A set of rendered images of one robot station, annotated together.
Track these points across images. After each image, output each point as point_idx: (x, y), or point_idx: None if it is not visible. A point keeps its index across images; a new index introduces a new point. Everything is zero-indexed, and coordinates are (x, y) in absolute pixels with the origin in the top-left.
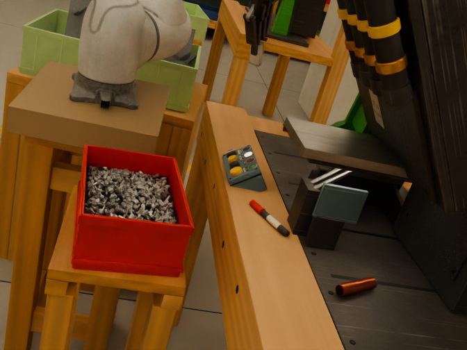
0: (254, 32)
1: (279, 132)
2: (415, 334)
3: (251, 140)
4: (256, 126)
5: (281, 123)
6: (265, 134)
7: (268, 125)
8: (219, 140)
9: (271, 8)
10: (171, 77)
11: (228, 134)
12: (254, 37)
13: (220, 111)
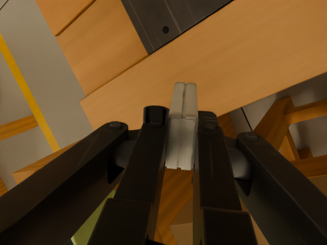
0: (308, 189)
1: (94, 23)
2: None
3: (205, 37)
4: (112, 64)
5: (60, 35)
6: (148, 29)
7: (86, 50)
8: (269, 86)
9: (22, 219)
10: (88, 224)
11: (219, 84)
12: (293, 166)
13: (130, 129)
